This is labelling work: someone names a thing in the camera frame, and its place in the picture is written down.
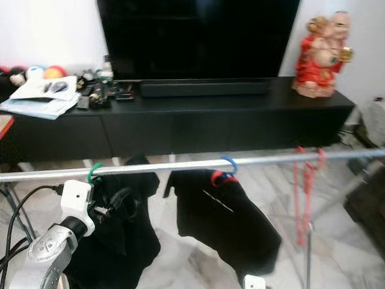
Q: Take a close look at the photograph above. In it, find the black printed T-shirt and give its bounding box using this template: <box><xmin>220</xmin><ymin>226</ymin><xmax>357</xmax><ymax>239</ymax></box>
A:
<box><xmin>164</xmin><ymin>169</ymin><xmax>283</xmax><ymax>285</ymax></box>

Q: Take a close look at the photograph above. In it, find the black red plush toy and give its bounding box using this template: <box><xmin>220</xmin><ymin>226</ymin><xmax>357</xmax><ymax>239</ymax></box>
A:
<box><xmin>0</xmin><ymin>66</ymin><xmax>11</xmax><ymax>91</ymax></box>

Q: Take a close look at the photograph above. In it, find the white blue ball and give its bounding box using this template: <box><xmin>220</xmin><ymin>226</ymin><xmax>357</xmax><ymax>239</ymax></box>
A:
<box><xmin>27</xmin><ymin>66</ymin><xmax>46</xmax><ymax>81</ymax></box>

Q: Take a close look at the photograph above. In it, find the red laughing Buddha statue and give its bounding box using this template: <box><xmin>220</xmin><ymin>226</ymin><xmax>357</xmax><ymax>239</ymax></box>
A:
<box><xmin>292</xmin><ymin>10</ymin><xmax>354</xmax><ymax>99</ymax></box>

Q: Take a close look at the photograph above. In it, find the green plastic hanger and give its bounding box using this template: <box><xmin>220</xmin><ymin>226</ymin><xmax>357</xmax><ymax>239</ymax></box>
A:
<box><xmin>87</xmin><ymin>161</ymin><xmax>105</xmax><ymax>183</ymax></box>

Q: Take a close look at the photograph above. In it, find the black soundbar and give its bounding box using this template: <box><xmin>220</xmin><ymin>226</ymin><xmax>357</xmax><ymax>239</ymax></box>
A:
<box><xmin>140</xmin><ymin>78</ymin><xmax>271</xmax><ymax>98</ymax></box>

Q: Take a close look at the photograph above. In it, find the small black box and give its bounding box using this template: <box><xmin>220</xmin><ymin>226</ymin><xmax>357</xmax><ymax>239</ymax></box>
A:
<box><xmin>115</xmin><ymin>89</ymin><xmax>136</xmax><ymax>102</ymax></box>

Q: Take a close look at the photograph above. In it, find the blue plastic hanger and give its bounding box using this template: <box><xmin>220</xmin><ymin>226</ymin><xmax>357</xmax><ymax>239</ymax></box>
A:
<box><xmin>219</xmin><ymin>155</ymin><xmax>239</xmax><ymax>180</ymax></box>

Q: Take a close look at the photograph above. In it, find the orange ball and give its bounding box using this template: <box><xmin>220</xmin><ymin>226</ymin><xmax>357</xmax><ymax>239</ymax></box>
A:
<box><xmin>43</xmin><ymin>65</ymin><xmax>67</xmax><ymax>79</ymax></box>

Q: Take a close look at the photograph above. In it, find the small white bottle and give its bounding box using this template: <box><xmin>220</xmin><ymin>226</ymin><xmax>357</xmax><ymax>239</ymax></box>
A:
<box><xmin>98</xmin><ymin>55</ymin><xmax>114</xmax><ymax>81</ymax></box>

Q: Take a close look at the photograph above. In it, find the silver clothes rack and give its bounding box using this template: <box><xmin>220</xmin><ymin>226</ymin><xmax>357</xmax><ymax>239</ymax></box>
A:
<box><xmin>0</xmin><ymin>148</ymin><xmax>385</xmax><ymax>289</ymax></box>

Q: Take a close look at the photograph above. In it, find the black television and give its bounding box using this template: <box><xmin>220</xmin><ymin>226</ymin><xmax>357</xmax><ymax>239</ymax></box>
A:
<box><xmin>97</xmin><ymin>0</ymin><xmax>301</xmax><ymax>81</ymax></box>

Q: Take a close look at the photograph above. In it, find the red plastic hanger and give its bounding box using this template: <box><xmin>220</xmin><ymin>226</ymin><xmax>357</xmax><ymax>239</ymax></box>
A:
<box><xmin>294</xmin><ymin>146</ymin><xmax>327</xmax><ymax>249</ymax></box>

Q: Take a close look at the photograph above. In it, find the dark brown sofa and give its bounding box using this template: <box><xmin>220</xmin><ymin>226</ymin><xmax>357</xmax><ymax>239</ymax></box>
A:
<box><xmin>343</xmin><ymin>175</ymin><xmax>385</xmax><ymax>244</ymax></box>

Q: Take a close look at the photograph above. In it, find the marble folding table red edge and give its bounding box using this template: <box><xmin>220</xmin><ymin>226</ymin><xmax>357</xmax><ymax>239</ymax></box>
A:
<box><xmin>0</xmin><ymin>114</ymin><xmax>16</xmax><ymax>139</ymax></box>

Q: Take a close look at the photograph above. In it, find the white paper stack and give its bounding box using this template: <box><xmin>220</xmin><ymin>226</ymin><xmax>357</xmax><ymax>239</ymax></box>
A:
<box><xmin>0</xmin><ymin>75</ymin><xmax>80</xmax><ymax>120</ymax></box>

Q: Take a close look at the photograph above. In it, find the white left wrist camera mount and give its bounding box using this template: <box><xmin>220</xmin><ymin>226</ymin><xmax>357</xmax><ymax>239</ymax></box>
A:
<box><xmin>60</xmin><ymin>179</ymin><xmax>96</xmax><ymax>237</ymax></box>

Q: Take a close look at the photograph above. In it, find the black TV cabinet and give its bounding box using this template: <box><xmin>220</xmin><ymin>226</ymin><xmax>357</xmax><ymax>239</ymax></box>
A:
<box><xmin>0</xmin><ymin>76</ymin><xmax>356</xmax><ymax>164</ymax></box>

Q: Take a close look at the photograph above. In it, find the black white plush toy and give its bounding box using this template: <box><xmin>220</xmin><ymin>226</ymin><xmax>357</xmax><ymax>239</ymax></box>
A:
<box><xmin>9</xmin><ymin>67</ymin><xmax>28</xmax><ymax>87</ymax></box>

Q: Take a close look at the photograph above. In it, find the white lace covered side table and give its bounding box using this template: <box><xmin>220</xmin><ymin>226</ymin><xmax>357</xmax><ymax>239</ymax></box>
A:
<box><xmin>360</xmin><ymin>96</ymin><xmax>385</xmax><ymax>148</ymax></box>

